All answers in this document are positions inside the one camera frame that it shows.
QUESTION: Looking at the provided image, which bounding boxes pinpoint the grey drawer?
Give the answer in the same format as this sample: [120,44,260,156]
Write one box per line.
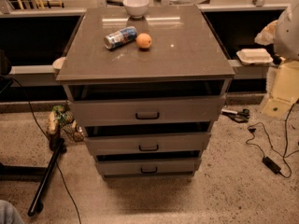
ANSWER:
[85,133,210,156]
[69,95,225,127]
[94,158,201,176]

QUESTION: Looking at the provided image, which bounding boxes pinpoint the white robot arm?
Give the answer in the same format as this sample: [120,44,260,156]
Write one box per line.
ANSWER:
[274,0,299,61]

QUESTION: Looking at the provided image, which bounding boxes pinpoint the grey drawer cabinet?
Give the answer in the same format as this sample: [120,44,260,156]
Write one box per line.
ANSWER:
[55,5,236,183]

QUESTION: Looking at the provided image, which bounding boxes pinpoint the grey top drawer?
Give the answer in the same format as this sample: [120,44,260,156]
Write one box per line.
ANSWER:
[69,95,225,127]

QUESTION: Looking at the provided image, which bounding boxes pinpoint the grey bottom drawer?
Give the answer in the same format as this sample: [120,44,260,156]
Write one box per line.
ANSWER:
[94,158,201,176]

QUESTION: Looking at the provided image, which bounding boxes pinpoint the orange fruit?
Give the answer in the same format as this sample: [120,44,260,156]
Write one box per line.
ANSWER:
[135,33,151,49]

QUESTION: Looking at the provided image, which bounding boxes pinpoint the blue soda can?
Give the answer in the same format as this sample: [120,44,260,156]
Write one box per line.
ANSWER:
[104,26,137,49]

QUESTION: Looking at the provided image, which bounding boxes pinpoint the black scissors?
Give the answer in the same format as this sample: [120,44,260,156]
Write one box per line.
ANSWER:
[221,109,250,123]

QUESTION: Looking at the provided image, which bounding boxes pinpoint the white bowl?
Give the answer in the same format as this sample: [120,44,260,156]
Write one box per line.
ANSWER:
[123,0,150,18]

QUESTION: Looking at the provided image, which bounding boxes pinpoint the black pole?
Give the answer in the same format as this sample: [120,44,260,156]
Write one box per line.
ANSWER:
[27,138,64,217]

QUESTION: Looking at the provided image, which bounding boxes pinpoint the white takeout container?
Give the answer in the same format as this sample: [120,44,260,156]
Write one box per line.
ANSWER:
[236,49,273,65]

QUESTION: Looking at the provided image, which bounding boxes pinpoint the blue jeans knee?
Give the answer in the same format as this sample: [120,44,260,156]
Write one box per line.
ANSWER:
[0,200,25,224]

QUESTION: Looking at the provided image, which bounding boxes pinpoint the wire basket with items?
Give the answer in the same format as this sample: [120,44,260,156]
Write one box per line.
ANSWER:
[47,105,84,142]

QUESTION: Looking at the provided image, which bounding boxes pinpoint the black power adapter cable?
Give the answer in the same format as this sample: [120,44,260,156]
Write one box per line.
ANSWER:
[245,103,299,179]

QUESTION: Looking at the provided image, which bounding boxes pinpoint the black floor cable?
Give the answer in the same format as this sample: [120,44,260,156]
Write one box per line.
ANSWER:
[6,77,82,224]

